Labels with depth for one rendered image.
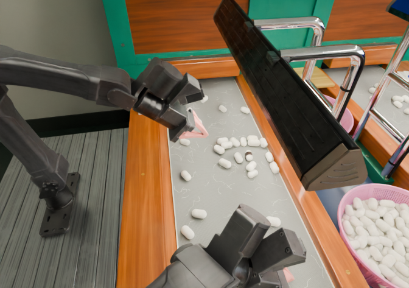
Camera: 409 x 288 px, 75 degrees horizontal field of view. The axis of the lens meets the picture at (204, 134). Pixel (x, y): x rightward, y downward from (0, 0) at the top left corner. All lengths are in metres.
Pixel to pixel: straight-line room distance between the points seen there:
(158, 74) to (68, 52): 1.40
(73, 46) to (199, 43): 1.03
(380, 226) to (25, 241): 0.87
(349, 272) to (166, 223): 0.39
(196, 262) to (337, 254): 0.36
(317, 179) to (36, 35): 1.79
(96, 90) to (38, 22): 1.36
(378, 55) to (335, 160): 1.03
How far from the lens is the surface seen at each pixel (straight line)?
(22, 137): 0.68
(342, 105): 0.61
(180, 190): 0.71
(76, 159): 0.97
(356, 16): 1.27
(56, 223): 0.82
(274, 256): 0.45
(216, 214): 0.67
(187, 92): 0.58
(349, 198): 0.77
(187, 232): 0.63
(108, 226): 0.78
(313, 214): 0.69
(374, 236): 0.74
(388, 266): 0.72
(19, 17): 1.92
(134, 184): 0.71
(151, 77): 0.56
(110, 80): 0.55
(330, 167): 0.33
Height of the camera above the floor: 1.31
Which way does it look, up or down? 42 degrees down
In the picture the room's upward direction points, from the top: straight up
